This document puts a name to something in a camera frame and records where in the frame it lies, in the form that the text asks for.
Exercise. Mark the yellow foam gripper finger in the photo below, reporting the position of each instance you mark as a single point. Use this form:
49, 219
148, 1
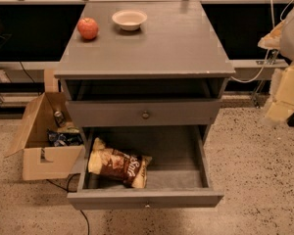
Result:
279, 107
272, 39

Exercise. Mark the brown chip bag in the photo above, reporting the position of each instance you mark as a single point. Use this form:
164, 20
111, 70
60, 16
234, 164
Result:
131, 170

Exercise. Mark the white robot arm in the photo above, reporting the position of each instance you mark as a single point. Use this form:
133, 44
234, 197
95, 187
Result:
287, 38

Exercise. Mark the closed grey top drawer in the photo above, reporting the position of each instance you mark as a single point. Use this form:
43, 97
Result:
129, 113

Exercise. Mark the grey wooden drawer cabinet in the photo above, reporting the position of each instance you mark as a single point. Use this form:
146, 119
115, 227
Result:
174, 55

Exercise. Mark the brass drawer knob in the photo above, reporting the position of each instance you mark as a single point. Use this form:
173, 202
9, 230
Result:
145, 115

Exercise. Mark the open grey middle drawer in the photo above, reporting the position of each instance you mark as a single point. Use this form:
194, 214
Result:
177, 176

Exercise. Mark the blue snack bag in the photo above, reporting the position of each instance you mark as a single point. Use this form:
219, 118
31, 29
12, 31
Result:
62, 139

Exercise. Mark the white paper bowl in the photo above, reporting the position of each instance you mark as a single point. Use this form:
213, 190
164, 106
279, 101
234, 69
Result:
129, 20

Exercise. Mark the red apple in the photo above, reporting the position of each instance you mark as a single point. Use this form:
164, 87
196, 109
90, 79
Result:
87, 28

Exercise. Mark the metal soda can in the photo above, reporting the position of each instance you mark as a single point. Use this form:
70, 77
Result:
59, 118

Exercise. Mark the open cardboard box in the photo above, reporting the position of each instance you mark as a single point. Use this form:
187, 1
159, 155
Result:
40, 159

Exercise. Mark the metal rail frame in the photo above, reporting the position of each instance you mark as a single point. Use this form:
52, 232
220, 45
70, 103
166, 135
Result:
34, 34

